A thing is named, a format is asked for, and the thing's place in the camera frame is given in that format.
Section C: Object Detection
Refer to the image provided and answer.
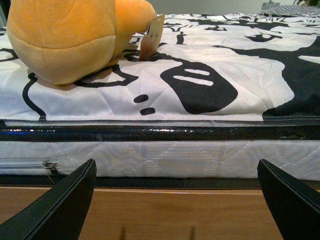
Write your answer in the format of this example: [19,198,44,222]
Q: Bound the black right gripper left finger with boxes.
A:
[0,159,97,240]

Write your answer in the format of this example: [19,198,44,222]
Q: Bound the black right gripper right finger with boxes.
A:
[257,159,320,240]

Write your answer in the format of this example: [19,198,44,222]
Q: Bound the orange plush toy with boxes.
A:
[7,0,157,85]

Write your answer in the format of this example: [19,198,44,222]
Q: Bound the white mattress in plastic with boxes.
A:
[0,121,320,181]

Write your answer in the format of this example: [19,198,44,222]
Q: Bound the black and white patterned quilt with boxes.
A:
[0,13,320,122]

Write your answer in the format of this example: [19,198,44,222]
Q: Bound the brown paper toy tag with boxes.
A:
[138,14,165,62]

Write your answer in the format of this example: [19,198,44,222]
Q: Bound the striped grey pillow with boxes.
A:
[259,5,320,18]

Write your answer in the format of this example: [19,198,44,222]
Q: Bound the wooden bed frame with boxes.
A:
[0,174,320,240]

